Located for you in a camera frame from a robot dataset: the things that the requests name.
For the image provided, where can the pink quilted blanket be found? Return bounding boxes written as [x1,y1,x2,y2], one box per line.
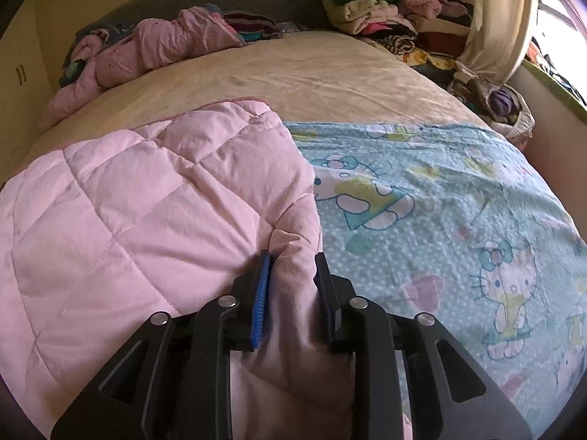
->
[1,99,353,439]

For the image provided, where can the pile of mixed clothes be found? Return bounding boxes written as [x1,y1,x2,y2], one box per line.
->
[322,0,535,148]

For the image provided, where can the blue Hello Kitty sheet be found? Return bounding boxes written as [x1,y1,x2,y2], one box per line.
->
[288,122,586,436]

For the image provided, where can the beige mattress cover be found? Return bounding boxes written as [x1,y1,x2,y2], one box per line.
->
[24,31,485,163]

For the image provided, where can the crumpled pink comforter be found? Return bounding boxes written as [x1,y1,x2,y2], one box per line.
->
[41,6,246,131]

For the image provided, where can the cream built-in wardrobe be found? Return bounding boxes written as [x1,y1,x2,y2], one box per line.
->
[0,2,52,181]

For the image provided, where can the dark patterned pillow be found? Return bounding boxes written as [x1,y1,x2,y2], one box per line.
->
[224,11,282,43]

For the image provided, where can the cream curtain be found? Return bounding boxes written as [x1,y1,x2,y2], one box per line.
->
[457,0,538,84]

